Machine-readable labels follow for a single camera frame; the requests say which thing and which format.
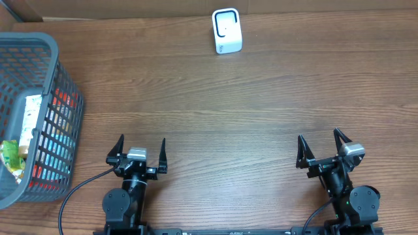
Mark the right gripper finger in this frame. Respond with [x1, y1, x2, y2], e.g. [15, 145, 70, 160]
[333, 127, 352, 153]
[296, 134, 315, 168]

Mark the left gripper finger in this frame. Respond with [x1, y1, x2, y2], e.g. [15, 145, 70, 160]
[107, 134, 124, 157]
[159, 138, 167, 168]

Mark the white cream tube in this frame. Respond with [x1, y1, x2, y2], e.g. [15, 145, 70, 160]
[18, 95, 42, 159]

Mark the green yellow snack packet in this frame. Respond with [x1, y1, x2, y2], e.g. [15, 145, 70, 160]
[1, 140, 25, 184]

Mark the teal snack packet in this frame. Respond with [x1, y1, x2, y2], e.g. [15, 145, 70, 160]
[36, 134, 75, 181]

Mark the orange spaghetti packet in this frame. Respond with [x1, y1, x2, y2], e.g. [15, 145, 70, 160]
[29, 88, 77, 190]

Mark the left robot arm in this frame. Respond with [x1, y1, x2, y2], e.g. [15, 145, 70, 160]
[101, 135, 168, 234]

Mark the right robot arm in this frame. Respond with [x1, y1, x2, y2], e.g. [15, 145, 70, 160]
[296, 128, 383, 234]

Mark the white barcode scanner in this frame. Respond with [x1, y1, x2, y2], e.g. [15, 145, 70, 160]
[212, 8, 243, 54]

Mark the grey plastic mesh basket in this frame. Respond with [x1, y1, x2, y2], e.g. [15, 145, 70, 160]
[1, 32, 84, 209]

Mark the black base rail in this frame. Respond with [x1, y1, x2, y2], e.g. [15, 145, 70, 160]
[93, 227, 384, 235]

